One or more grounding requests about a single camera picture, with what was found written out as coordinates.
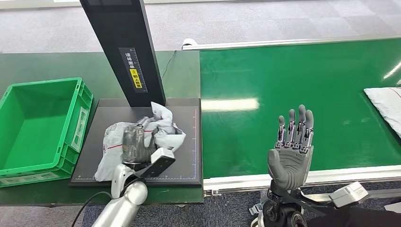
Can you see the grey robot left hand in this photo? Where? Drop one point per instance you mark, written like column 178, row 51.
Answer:
column 134, row 144

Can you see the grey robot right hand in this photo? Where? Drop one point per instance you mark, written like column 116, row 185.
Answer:
column 291, row 163

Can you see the white package with red print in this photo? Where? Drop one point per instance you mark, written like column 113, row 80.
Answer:
column 387, row 106
column 109, row 150

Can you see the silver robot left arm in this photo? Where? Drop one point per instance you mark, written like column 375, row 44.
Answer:
column 125, row 203

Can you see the green conveyor belt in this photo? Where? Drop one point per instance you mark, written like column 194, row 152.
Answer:
column 250, row 78

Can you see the black scanner machine with column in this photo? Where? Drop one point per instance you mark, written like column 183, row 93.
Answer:
column 125, row 47

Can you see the white conveyor roller cap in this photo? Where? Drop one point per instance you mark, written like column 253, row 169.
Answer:
column 189, row 42

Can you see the black yellow label sticker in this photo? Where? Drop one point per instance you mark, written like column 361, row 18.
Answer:
column 133, row 70

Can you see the person's leg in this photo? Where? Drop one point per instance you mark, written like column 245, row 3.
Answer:
column 360, row 219

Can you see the green plastic crate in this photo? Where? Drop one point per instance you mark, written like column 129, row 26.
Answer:
column 34, row 131

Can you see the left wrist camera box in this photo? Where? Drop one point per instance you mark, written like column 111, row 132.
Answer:
column 159, row 159

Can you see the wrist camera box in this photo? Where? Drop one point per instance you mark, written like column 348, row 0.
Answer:
column 159, row 159
column 349, row 194

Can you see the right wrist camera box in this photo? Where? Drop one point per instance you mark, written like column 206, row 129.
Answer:
column 349, row 194

